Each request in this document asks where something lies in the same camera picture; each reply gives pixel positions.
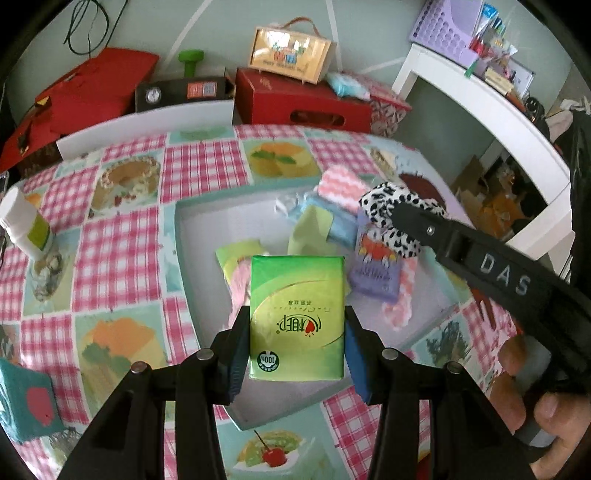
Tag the printed checked tablecloth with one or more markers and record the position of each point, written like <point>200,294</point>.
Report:
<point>134,240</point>

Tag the green pink striped packet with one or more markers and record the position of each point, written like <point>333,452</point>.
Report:
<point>238,277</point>

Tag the white bottle green label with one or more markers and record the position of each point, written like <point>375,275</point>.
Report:
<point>27,221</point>

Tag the dark cloth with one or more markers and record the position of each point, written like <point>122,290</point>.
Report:
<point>582,184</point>

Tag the large red flat box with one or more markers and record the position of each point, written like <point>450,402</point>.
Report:
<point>92,87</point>

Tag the person's right hand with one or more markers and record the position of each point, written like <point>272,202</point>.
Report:
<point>568,415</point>

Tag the black box with gauge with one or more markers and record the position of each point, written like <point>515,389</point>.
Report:
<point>184,92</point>

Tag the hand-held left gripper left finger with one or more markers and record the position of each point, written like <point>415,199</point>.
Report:
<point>238,364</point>

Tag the teal cube box red print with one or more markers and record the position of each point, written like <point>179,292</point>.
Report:
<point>27,401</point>

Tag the pink white striped fuzzy sock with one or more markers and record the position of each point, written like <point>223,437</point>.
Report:
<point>344,187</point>

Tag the red patterned box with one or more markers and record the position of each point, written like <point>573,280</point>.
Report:
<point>390,108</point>

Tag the purple plastic basket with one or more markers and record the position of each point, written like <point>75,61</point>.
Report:
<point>443,32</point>

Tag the light green cloth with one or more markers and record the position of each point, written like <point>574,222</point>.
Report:
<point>311,228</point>

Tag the green tissue packet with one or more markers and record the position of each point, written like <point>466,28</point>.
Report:
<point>298,318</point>

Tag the teal rimmed shallow box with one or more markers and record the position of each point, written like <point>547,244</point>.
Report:
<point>207,300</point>

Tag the desk stationery clutter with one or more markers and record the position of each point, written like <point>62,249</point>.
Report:
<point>494,46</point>

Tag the blue wet wipes packet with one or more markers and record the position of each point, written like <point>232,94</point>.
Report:
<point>348,85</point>

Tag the black white spotted scrunchie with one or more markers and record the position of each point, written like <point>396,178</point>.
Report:
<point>383,203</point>

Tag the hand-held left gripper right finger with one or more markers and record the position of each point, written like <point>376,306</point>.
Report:
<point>358,369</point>

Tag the white desk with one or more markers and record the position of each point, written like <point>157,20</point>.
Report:
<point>485,101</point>

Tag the purple tissue packet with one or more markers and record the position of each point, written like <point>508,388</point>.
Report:
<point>371,277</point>

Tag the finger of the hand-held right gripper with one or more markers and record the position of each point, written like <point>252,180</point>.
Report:
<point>429,230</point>

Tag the cardboard boxes under desk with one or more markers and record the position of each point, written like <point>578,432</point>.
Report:
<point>498,198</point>

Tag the red carton with slot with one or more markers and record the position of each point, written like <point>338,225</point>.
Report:
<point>295,99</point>

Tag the green dumbbell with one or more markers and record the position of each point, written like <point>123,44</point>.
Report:
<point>193,62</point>

